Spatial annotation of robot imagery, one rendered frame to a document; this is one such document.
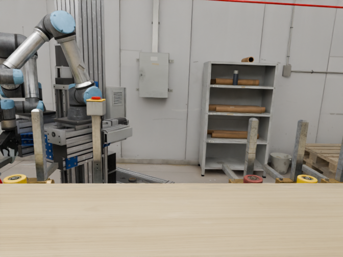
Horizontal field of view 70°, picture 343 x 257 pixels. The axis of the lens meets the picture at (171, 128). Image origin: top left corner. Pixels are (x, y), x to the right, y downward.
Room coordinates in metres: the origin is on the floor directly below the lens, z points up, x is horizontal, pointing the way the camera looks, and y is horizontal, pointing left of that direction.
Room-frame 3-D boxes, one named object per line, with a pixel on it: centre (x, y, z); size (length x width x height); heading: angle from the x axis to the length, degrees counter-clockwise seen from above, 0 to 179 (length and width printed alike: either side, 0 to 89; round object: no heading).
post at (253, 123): (1.16, -0.39, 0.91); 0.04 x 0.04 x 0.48; 5
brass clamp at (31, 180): (1.08, 0.62, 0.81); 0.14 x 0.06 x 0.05; 95
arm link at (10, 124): (1.34, 0.92, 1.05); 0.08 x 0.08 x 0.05
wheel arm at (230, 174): (1.21, -0.35, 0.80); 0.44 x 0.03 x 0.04; 5
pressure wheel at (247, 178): (1.01, -0.37, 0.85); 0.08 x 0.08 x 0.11
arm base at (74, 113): (1.62, 0.62, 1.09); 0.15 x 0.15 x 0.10
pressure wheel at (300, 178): (1.03, -0.62, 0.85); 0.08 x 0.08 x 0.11
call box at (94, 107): (1.10, 0.34, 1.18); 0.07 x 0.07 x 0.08; 5
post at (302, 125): (1.18, -0.64, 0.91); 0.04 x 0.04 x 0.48; 5
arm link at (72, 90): (1.61, 0.61, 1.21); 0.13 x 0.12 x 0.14; 48
